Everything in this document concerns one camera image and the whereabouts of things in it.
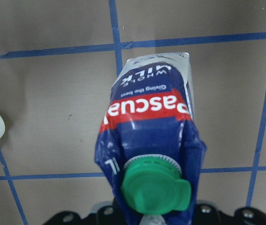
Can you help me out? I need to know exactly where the blue white milk carton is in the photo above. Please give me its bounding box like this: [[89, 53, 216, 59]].
[[95, 52, 206, 225]]

